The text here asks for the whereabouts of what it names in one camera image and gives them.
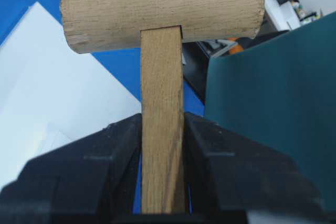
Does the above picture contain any white foam board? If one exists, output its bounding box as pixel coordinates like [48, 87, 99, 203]
[1, 3, 141, 186]

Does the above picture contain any blue table cloth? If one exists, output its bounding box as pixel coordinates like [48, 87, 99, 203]
[1, 0, 141, 212]

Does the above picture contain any wooden mallet hammer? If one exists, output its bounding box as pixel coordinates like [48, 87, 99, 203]
[60, 0, 264, 214]

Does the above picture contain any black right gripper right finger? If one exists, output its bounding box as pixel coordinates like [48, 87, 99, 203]
[184, 112, 323, 215]

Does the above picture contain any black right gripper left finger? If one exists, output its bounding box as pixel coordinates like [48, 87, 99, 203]
[1, 114, 142, 223]

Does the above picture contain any background desk clutter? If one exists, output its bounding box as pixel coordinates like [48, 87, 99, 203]
[183, 0, 335, 103]

